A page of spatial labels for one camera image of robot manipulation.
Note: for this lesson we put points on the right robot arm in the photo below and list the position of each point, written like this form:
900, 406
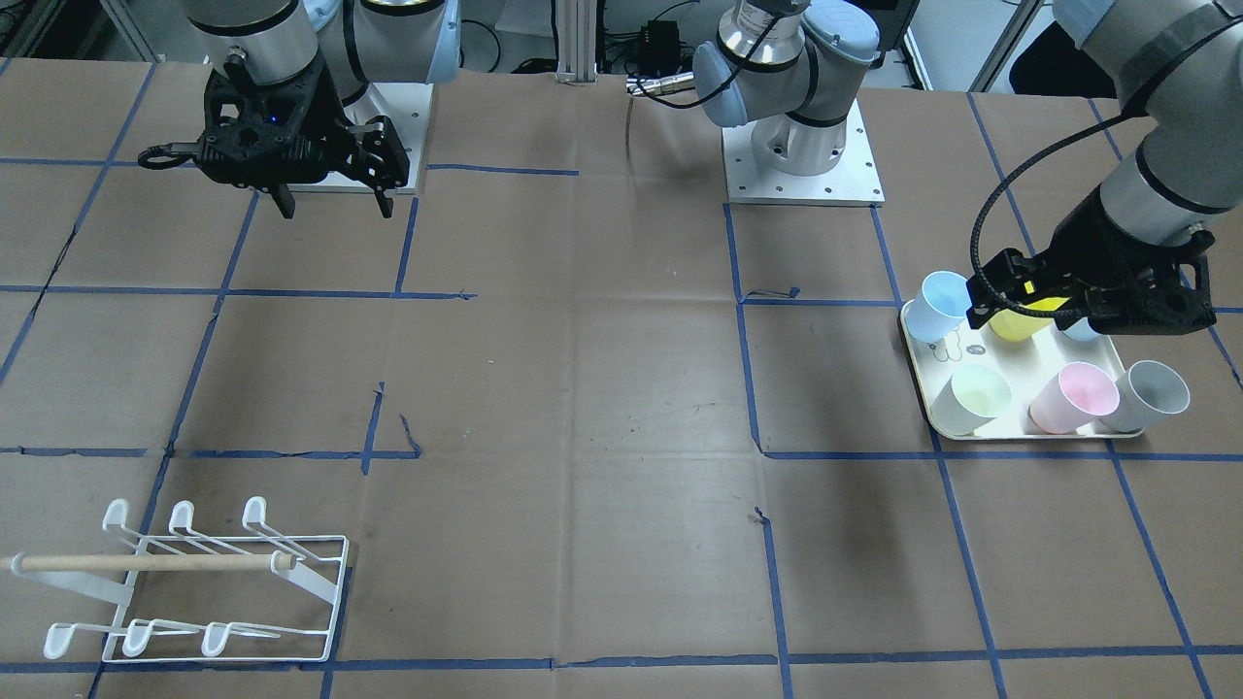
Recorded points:
256, 43

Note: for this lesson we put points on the black power box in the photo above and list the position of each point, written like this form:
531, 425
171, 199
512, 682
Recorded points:
658, 48

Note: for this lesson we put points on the yellow cup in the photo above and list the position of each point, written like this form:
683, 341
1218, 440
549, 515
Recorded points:
1013, 327

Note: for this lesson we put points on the light blue cup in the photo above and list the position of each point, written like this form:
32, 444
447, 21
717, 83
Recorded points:
941, 305
1081, 331

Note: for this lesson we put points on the grey cup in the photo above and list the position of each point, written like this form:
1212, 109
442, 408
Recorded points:
1149, 392

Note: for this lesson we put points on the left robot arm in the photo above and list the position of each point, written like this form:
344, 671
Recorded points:
1177, 62

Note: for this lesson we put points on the pink cup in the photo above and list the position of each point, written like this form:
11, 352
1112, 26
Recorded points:
1077, 395

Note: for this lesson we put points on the aluminium frame post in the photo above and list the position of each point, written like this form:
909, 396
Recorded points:
576, 30

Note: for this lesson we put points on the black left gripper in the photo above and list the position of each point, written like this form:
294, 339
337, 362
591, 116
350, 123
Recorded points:
1100, 236

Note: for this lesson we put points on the white wire cup rack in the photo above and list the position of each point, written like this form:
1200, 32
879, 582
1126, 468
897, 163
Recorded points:
180, 596

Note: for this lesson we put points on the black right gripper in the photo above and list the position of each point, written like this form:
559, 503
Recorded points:
325, 115

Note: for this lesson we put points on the white green-lined cup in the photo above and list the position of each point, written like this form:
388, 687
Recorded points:
972, 397

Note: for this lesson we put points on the cream plastic tray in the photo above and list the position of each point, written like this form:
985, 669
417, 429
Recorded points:
1026, 367

